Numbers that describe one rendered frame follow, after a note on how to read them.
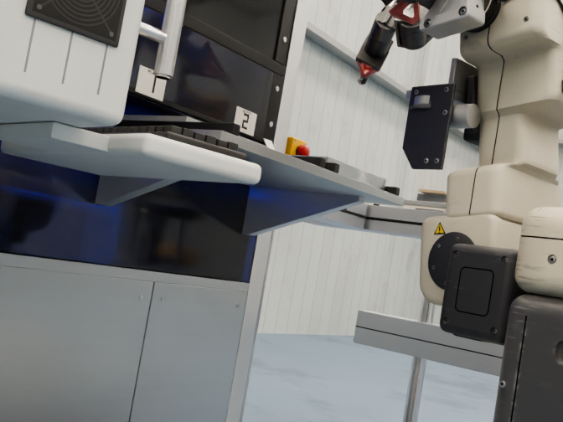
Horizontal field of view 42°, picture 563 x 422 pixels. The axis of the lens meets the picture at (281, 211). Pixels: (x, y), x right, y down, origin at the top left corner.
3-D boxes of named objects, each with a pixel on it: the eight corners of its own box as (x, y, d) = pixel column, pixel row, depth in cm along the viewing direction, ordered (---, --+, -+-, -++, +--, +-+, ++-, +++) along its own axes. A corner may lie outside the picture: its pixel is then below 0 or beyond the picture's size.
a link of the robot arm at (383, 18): (373, 18, 173) (394, 30, 172) (384, 1, 176) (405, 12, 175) (364, 38, 179) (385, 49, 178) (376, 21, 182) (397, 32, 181)
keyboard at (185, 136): (33, 141, 126) (36, 126, 126) (105, 158, 135) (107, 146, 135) (166, 140, 96) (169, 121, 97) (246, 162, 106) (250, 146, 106)
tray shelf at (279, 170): (49, 132, 156) (51, 123, 156) (253, 191, 212) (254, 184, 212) (219, 141, 127) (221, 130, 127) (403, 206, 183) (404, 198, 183)
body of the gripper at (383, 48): (391, 45, 188) (400, 26, 181) (378, 73, 183) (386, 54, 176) (369, 34, 188) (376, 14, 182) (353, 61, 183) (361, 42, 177)
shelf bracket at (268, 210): (241, 234, 197) (250, 185, 198) (248, 234, 199) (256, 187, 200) (350, 249, 177) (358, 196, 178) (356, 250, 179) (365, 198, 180)
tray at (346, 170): (211, 164, 181) (214, 150, 181) (275, 183, 202) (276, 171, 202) (326, 172, 160) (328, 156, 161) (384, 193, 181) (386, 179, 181)
